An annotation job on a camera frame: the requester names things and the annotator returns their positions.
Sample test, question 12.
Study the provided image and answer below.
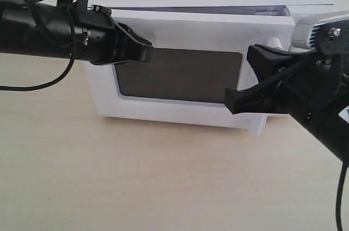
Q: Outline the upper white power knob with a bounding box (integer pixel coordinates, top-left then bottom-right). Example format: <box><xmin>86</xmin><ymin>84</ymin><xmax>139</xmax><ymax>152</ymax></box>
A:
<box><xmin>266</xmin><ymin>37</ymin><xmax>283</xmax><ymax>50</ymax></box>

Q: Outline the white Midea microwave oven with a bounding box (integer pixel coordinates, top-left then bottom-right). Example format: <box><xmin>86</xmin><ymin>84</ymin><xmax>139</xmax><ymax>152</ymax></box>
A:
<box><xmin>83</xmin><ymin>0</ymin><xmax>349</xmax><ymax>136</ymax></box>

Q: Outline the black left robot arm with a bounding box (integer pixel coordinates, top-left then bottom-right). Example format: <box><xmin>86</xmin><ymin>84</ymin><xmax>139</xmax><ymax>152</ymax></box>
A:
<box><xmin>1</xmin><ymin>0</ymin><xmax>153</xmax><ymax>65</ymax></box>

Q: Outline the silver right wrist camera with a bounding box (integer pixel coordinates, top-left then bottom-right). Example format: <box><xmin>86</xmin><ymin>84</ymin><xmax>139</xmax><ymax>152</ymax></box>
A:
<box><xmin>291</xmin><ymin>11</ymin><xmax>348</xmax><ymax>56</ymax></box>

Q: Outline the white microwave door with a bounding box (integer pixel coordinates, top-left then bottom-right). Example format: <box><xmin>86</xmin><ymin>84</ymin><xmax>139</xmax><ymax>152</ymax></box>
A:
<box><xmin>83</xmin><ymin>9</ymin><xmax>297</xmax><ymax>130</ymax></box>

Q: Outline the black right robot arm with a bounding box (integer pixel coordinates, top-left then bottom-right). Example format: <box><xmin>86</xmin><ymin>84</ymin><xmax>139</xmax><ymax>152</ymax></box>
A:
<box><xmin>224</xmin><ymin>45</ymin><xmax>348</xmax><ymax>161</ymax></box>

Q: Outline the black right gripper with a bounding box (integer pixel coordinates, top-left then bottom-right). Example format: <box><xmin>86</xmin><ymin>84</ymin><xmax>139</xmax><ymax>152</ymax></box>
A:
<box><xmin>224</xmin><ymin>45</ymin><xmax>342</xmax><ymax>122</ymax></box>

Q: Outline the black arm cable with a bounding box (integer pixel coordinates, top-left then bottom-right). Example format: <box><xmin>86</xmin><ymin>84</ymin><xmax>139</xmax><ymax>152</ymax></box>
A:
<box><xmin>256</xmin><ymin>56</ymin><xmax>349</xmax><ymax>231</ymax></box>
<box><xmin>0</xmin><ymin>0</ymin><xmax>80</xmax><ymax>91</ymax></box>

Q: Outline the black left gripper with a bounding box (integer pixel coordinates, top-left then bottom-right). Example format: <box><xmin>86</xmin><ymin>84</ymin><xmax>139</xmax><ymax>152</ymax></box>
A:
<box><xmin>73</xmin><ymin>5</ymin><xmax>153</xmax><ymax>65</ymax></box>

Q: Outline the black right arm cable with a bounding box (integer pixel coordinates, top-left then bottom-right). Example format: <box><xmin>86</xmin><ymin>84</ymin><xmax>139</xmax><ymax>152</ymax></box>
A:
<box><xmin>256</xmin><ymin>56</ymin><xmax>349</xmax><ymax>231</ymax></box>

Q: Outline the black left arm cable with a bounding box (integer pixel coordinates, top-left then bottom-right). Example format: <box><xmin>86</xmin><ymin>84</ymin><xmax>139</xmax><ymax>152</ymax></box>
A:
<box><xmin>0</xmin><ymin>0</ymin><xmax>80</xmax><ymax>91</ymax></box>

